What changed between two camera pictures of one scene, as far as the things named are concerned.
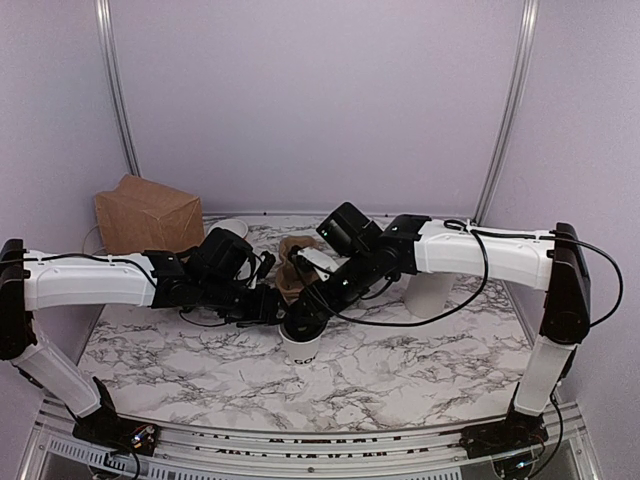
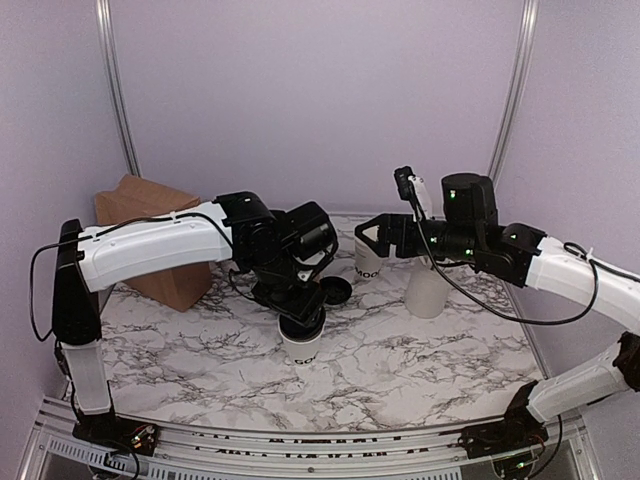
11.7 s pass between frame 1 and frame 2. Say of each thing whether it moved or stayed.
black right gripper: moved
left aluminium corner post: stayed
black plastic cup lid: stayed
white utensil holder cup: stayed
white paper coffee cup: stayed
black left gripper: moved
